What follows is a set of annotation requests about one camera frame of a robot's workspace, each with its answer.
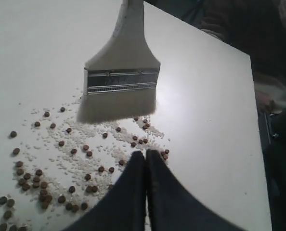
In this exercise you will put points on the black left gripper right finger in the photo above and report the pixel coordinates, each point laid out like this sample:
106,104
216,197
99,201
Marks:
171,207

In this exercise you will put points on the scattered rice and brown pellets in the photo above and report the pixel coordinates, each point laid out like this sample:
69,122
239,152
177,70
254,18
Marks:
58,159

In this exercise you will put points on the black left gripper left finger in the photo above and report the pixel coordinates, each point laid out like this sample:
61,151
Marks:
123,208

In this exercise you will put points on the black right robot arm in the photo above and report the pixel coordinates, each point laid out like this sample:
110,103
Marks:
272,129

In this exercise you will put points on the white paint brush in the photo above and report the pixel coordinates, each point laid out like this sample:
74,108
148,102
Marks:
120,80

